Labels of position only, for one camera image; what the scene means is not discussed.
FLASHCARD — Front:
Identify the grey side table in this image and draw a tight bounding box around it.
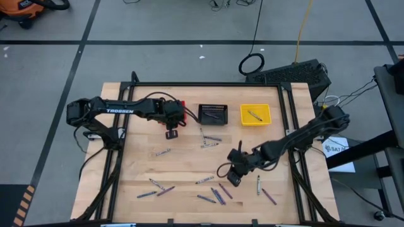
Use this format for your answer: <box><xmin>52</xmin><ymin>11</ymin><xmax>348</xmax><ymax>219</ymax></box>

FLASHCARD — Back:
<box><xmin>373</xmin><ymin>55</ymin><xmax>404</xmax><ymax>221</ymax></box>

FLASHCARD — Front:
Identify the black metal beam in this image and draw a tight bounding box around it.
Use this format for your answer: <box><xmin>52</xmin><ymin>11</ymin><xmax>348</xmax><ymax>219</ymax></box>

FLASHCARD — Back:
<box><xmin>326</xmin><ymin>130</ymin><xmax>399</xmax><ymax>170</ymax></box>

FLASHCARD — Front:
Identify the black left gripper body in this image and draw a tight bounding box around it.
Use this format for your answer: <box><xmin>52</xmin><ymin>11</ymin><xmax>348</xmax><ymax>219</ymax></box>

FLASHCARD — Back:
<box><xmin>161</xmin><ymin>100</ymin><xmax>187</xmax><ymax>127</ymax></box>

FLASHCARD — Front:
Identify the black plastic basket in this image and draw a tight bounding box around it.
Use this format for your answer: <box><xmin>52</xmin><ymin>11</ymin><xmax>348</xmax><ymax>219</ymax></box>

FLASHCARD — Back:
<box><xmin>198</xmin><ymin>103</ymin><xmax>229</xmax><ymax>126</ymax></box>

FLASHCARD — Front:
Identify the black yellow hazard tape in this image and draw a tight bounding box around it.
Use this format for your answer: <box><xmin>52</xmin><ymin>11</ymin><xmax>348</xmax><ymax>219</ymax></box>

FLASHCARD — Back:
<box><xmin>11</xmin><ymin>184</ymin><xmax>36</xmax><ymax>227</ymax></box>

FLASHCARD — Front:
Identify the black hanging cable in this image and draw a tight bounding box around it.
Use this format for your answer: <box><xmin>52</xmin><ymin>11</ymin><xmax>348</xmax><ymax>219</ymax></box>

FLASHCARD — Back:
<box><xmin>237</xmin><ymin>0</ymin><xmax>266</xmax><ymax>77</ymax></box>

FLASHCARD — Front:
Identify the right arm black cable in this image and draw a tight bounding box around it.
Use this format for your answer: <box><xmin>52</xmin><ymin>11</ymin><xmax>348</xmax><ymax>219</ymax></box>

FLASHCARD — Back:
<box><xmin>216</xmin><ymin>161</ymin><xmax>234</xmax><ymax>179</ymax></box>

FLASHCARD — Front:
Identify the white paper sheet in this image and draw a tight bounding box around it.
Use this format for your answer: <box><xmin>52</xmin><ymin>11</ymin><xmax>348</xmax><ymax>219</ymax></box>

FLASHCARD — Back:
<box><xmin>321</xmin><ymin>136</ymin><xmax>357</xmax><ymax>174</ymax></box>

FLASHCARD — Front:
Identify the black computer case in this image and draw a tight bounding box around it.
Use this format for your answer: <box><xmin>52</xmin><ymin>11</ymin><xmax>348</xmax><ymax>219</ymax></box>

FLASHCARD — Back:
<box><xmin>245</xmin><ymin>58</ymin><xmax>333</xmax><ymax>103</ymax></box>

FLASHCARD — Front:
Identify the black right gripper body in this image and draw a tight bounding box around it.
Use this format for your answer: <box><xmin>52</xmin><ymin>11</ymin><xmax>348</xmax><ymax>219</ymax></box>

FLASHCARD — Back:
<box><xmin>227</xmin><ymin>148</ymin><xmax>258</xmax><ymax>177</ymax></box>

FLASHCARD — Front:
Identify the yellow hanging cable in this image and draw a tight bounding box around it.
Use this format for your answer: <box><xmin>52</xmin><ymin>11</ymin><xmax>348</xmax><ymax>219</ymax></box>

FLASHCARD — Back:
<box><xmin>294</xmin><ymin>0</ymin><xmax>315</xmax><ymax>64</ymax></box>

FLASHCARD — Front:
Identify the yellow plastic basket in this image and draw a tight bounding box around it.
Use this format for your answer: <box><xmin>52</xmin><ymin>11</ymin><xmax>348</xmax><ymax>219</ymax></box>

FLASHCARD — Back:
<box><xmin>240</xmin><ymin>103</ymin><xmax>273</xmax><ymax>127</ymax></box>

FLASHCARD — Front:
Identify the orange shop vacuum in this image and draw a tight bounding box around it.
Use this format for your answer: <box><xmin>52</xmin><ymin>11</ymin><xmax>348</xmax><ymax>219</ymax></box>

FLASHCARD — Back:
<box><xmin>0</xmin><ymin>0</ymin><xmax>71</xmax><ymax>30</ymax></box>

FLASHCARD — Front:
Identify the black crayon white label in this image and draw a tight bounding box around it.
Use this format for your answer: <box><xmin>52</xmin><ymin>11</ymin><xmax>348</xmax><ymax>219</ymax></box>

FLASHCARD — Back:
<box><xmin>194</xmin><ymin>176</ymin><xmax>215</xmax><ymax>185</ymax></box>

